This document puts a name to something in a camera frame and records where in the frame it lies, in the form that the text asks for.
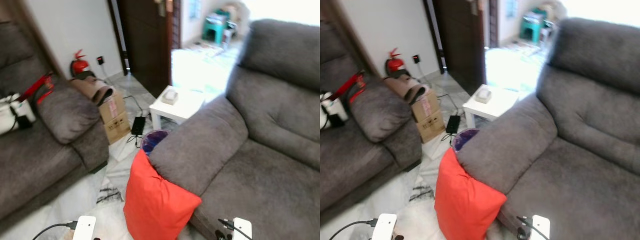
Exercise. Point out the red pillow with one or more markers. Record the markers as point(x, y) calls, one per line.
point(462, 200)
point(152, 200)

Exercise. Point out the grey fabric sofa with armrest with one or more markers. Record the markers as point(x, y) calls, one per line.
point(260, 150)
point(575, 160)

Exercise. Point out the grey fabric sofa holding handbag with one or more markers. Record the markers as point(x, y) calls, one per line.
point(360, 155)
point(45, 155)

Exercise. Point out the purple waste bin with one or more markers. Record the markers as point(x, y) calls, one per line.
point(464, 137)
point(151, 140)

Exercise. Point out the white side table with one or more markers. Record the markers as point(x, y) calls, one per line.
point(185, 107)
point(497, 107)

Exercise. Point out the black power adapter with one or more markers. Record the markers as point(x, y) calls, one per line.
point(453, 124)
point(138, 125)

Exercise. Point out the brown cardboard box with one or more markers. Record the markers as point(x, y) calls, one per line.
point(116, 122)
point(430, 122)

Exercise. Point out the white tissue box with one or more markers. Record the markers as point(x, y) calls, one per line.
point(170, 96)
point(483, 94)

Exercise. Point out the rolled brown mat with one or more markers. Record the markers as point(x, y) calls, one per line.
point(406, 89)
point(92, 90)

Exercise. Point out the dark brown wooden door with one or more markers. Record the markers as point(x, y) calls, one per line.
point(462, 40)
point(147, 40)

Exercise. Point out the green plastic stool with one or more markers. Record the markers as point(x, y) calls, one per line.
point(214, 30)
point(531, 29)

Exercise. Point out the red fire extinguisher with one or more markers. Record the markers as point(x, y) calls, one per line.
point(80, 65)
point(394, 64)

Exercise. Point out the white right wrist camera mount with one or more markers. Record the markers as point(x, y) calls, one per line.
point(242, 230)
point(540, 228)

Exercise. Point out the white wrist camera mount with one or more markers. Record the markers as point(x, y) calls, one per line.
point(84, 228)
point(242, 230)
point(385, 227)
point(540, 228)

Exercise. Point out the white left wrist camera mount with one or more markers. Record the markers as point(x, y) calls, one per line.
point(385, 227)
point(84, 228)

